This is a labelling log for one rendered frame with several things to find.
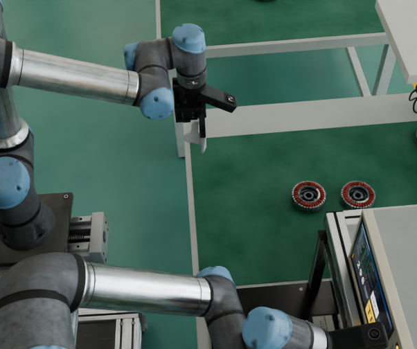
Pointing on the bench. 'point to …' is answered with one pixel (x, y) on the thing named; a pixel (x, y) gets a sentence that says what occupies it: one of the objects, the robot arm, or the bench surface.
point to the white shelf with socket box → (416, 46)
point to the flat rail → (334, 286)
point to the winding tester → (406, 271)
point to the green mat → (266, 266)
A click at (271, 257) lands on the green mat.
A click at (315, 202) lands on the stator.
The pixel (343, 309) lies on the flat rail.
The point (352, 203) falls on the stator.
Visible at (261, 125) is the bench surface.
